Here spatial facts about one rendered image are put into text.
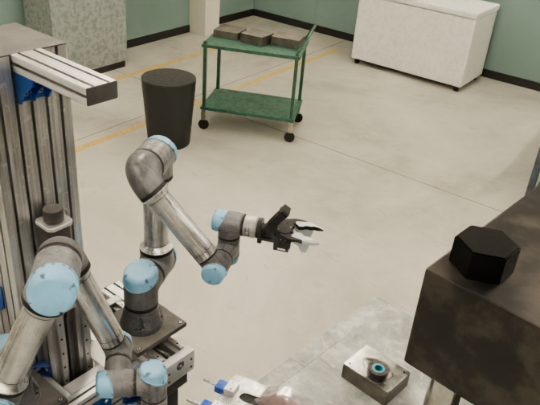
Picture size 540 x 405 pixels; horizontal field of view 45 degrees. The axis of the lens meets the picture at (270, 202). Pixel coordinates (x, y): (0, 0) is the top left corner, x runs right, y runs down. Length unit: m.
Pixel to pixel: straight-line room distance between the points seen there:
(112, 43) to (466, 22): 4.00
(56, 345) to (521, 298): 1.57
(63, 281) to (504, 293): 1.01
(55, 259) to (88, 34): 5.97
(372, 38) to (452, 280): 7.51
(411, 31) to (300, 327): 5.01
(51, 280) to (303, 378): 1.22
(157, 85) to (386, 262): 2.43
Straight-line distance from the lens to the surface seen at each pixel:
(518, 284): 1.08
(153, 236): 2.26
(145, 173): 2.01
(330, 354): 2.65
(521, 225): 1.24
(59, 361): 2.29
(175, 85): 5.65
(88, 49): 7.56
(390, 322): 2.86
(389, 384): 2.48
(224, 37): 6.24
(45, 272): 1.62
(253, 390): 2.40
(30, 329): 1.74
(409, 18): 8.21
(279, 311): 4.07
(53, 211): 1.99
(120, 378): 1.89
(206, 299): 4.12
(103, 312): 1.88
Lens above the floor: 2.59
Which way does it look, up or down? 30 degrees down
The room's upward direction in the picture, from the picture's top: 5 degrees clockwise
